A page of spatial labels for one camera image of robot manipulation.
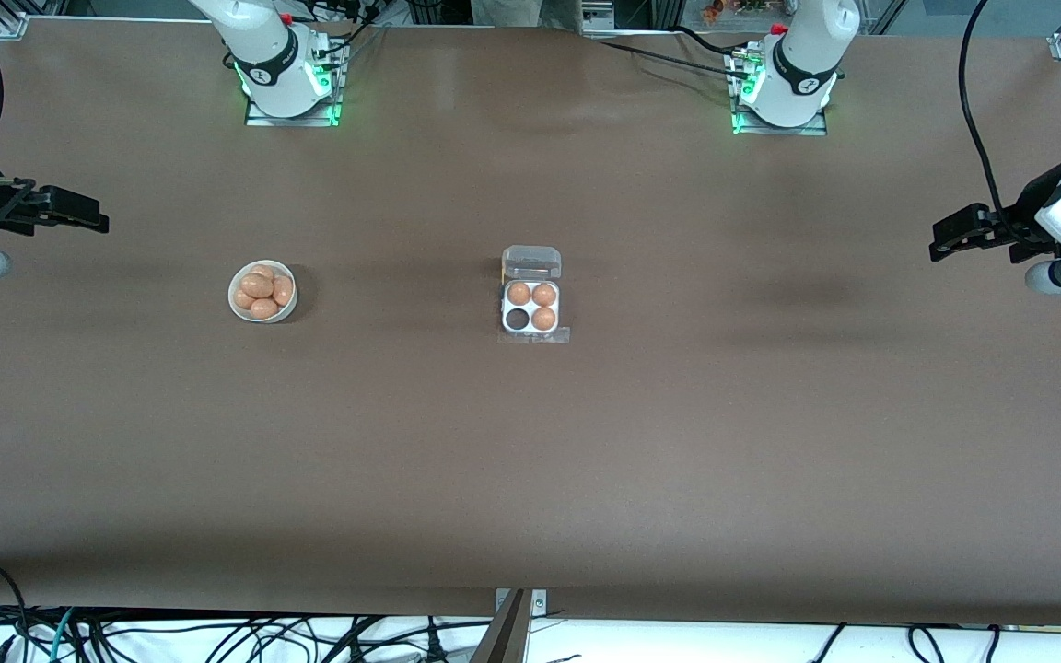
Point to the person in khaki trousers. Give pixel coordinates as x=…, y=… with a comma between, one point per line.
x=512, y=11

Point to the white round bowl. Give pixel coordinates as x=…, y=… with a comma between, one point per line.
x=236, y=311

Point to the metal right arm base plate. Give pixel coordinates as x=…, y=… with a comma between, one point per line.
x=259, y=118

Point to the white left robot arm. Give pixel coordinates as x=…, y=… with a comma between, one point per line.
x=802, y=55

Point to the clear plastic egg carton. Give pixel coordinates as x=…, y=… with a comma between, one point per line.
x=532, y=262

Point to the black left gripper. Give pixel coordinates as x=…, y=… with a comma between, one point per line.
x=1024, y=213

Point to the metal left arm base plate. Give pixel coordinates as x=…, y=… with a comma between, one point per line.
x=816, y=131

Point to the small metal table bracket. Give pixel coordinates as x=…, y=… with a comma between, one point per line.
x=538, y=603

